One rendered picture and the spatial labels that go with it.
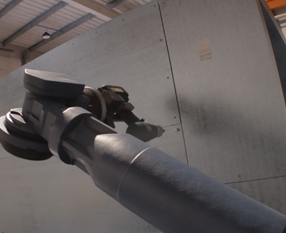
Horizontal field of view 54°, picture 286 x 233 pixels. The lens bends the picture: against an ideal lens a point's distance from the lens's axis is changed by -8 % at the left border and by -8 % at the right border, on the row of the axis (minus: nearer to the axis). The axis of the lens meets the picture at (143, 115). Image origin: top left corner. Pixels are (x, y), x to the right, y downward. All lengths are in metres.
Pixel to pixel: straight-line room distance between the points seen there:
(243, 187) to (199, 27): 0.63
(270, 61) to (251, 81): 0.10
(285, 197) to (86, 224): 0.98
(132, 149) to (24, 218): 1.59
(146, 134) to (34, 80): 0.41
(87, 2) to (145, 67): 9.04
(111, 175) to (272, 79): 0.72
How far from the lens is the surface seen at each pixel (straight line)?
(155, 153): 0.52
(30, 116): 0.72
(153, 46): 1.28
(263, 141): 1.09
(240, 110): 1.10
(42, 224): 1.90
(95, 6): 10.50
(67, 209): 1.68
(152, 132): 0.97
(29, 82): 0.71
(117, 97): 0.92
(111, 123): 0.85
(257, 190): 1.12
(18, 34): 12.65
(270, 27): 1.71
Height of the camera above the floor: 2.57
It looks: 7 degrees up
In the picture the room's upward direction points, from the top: 9 degrees counter-clockwise
